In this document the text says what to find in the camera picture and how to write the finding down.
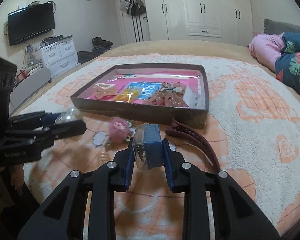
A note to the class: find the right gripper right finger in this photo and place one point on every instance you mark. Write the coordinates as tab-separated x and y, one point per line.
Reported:
235	214

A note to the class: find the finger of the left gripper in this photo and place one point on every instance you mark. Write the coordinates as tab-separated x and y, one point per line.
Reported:
51	132
32	120

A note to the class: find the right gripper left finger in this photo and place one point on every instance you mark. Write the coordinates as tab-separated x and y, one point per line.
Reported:
61	215

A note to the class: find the clear pearl ball ornament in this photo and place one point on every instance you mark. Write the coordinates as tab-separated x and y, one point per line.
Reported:
71	114

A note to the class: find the pink fluffy hair accessory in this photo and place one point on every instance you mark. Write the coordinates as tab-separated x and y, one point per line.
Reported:
119	130

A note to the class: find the yellow item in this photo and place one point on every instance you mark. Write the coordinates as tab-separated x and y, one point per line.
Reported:
128	95

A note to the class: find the blue box clear lid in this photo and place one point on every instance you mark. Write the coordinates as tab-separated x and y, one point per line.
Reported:
147	146

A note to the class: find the maroon hair clip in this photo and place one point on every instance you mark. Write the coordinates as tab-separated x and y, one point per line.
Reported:
182	131

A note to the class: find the small white packet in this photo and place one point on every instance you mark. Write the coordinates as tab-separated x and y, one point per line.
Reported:
191	99

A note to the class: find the white bedroom door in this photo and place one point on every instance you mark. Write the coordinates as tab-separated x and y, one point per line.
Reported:
132	28

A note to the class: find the cream hair claw clip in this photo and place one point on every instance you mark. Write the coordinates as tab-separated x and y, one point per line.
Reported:
104	89

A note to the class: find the white drawer cabinet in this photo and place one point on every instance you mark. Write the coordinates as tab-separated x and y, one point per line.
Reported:
59	57

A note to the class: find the dark clothes pile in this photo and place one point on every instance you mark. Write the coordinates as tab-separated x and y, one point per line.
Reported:
100	46

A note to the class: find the blue card in tray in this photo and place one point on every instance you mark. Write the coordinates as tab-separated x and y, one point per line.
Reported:
147	88

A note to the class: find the brown cardboard tray pink inside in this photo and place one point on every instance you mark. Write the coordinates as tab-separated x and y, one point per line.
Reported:
191	75

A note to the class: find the pink speckled hair clips card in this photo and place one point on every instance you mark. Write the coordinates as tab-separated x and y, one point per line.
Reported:
170	94

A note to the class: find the bags hanging on door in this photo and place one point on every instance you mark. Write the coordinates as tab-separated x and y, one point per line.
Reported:
133	7

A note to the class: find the blue floral quilt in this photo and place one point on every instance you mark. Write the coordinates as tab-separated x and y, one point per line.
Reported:
287	66

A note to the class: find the tan bedspread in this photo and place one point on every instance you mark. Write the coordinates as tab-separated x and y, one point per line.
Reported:
166	47

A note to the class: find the pink quilt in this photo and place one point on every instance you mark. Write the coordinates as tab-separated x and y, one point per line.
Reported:
266	49

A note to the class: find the grey headboard cushion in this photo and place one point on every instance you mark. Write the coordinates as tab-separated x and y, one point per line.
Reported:
274	27

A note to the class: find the white wardrobe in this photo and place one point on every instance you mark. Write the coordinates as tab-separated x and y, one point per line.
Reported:
225	21

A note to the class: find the black wall television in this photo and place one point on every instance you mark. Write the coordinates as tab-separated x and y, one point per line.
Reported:
29	22

